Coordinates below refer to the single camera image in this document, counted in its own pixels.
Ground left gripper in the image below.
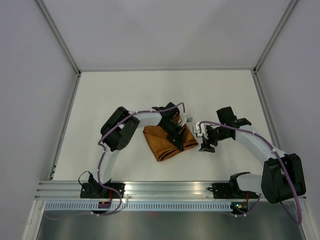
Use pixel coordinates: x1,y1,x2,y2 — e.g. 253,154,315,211
160,121,186,152

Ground brown cloth napkin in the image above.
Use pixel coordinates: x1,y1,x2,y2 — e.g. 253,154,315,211
143,125,199,162

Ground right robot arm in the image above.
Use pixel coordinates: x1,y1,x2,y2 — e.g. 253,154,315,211
192,106,306,204

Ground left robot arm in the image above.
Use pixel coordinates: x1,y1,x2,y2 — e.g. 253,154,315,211
80,102,192,200

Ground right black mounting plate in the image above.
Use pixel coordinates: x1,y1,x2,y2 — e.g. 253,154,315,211
206,182,235,200

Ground black mounting plate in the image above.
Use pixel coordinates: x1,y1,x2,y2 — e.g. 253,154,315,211
206,182,235,200
80,182,125,199

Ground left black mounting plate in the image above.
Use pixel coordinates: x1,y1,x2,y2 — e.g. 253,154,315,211
80,182,125,199

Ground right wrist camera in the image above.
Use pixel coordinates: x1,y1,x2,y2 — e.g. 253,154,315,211
192,122,208,138

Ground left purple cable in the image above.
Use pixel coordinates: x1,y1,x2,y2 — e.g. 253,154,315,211
44,102,186,221

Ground purple cable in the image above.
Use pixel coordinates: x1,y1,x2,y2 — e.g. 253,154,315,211
196,121,303,225
44,102,186,221

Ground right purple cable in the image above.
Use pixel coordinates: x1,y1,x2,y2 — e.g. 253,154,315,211
196,121,303,225

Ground aluminium front rail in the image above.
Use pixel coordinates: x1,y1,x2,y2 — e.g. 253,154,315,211
34,181,307,201

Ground slotted cable duct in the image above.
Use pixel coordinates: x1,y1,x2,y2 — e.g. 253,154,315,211
45,201,232,212

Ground right aluminium frame post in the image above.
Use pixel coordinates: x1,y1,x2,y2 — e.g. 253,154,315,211
251,0,300,75

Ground aluminium frame post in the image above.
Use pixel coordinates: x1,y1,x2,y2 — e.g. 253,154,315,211
33,0,81,76
251,0,300,75

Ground left aluminium frame post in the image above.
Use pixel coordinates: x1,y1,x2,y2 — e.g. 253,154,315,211
33,0,81,76

